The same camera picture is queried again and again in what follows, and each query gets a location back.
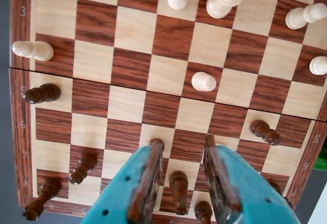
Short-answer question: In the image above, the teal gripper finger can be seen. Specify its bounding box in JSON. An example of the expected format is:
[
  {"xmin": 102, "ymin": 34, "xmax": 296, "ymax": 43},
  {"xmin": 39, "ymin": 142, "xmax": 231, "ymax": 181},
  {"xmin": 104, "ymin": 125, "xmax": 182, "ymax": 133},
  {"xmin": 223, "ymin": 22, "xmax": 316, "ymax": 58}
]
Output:
[
  {"xmin": 81, "ymin": 142, "xmax": 165, "ymax": 224},
  {"xmin": 203, "ymin": 133, "xmax": 302, "ymax": 224}
]

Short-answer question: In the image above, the dark wooden bishop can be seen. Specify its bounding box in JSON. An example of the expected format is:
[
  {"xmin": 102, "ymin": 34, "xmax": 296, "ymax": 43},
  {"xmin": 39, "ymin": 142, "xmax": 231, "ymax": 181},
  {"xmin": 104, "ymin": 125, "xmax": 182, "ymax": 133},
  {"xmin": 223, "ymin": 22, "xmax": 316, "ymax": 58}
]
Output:
[{"xmin": 194, "ymin": 200, "xmax": 214, "ymax": 223}]

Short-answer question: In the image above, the dark wooden knight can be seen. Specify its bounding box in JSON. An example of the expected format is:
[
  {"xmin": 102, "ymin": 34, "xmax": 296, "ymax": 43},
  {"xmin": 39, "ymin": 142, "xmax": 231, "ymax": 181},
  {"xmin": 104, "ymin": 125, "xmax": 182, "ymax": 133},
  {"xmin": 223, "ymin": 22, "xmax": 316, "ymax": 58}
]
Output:
[{"xmin": 168, "ymin": 171, "xmax": 189, "ymax": 216}]

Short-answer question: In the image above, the green plastic tray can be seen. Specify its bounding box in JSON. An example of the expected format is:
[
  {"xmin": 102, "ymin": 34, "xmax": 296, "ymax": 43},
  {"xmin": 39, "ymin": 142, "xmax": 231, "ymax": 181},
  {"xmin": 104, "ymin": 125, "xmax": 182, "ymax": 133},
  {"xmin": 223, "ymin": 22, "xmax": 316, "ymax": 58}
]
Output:
[{"xmin": 313, "ymin": 148, "xmax": 327, "ymax": 171}]

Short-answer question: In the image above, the wooden folding chessboard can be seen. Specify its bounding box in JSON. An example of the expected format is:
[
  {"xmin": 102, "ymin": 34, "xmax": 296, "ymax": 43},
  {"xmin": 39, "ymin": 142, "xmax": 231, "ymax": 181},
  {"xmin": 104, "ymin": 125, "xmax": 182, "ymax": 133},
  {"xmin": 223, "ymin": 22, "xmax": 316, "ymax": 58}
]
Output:
[{"xmin": 9, "ymin": 0, "xmax": 327, "ymax": 224}]

